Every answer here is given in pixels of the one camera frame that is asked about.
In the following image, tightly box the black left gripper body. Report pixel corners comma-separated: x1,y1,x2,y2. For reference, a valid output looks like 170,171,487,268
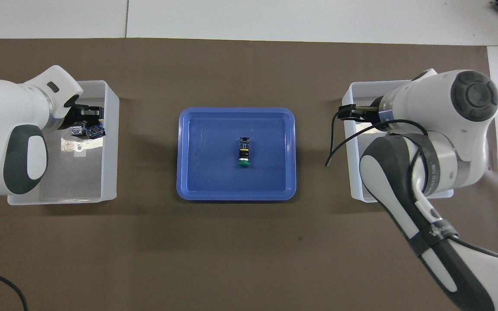
56,103,84,131

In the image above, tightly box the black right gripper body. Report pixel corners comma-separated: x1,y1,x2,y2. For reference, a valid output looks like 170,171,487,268
369,97,384,125

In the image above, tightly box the green push button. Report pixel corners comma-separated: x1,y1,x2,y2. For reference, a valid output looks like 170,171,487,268
237,136,252,168

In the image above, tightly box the translucent white plastic box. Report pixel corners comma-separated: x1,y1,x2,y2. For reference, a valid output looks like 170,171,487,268
342,79,454,203
7,80,120,206

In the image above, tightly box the blue plastic tray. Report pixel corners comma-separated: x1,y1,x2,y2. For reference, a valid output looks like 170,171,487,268
176,107,296,202

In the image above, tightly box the brown table mat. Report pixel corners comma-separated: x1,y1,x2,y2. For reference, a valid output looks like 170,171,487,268
0,38,498,311

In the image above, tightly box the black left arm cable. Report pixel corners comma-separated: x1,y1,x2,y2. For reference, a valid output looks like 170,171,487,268
0,267,28,311

